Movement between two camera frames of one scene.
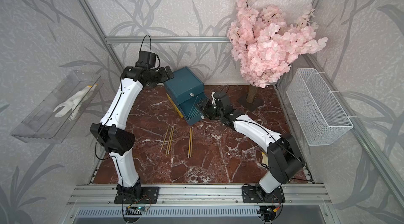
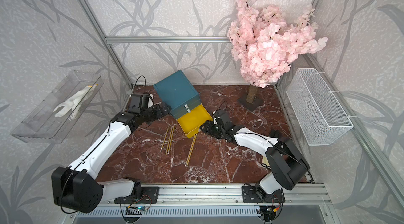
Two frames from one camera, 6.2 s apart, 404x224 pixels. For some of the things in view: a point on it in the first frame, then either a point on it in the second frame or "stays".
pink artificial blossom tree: (264, 45) stays
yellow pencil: (169, 140) stays
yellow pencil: (189, 148) -> (191, 151)
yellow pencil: (170, 141) stays
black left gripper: (165, 76) -> (160, 113)
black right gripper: (204, 107) -> (207, 126)
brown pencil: (164, 139) stays
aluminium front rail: (307, 194) stays
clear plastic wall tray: (55, 118) stays
